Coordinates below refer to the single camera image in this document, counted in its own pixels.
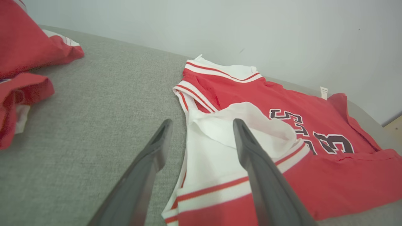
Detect red Bulls 23 shorts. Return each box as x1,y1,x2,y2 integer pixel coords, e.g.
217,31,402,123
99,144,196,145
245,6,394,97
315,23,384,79
0,73,55,150

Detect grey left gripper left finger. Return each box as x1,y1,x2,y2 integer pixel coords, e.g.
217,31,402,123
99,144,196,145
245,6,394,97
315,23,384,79
87,119,174,226

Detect red white Bulls jersey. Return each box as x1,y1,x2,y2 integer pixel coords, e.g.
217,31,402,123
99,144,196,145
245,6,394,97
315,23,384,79
161,55,402,226

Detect beige wooden panel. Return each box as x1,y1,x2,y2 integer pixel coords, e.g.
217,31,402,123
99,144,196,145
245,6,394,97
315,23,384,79
383,115,402,156

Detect red garment with white stripes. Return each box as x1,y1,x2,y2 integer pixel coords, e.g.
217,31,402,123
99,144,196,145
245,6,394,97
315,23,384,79
0,0,84,79

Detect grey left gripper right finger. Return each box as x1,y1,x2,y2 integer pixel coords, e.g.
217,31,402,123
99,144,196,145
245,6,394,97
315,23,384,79
233,118,317,226

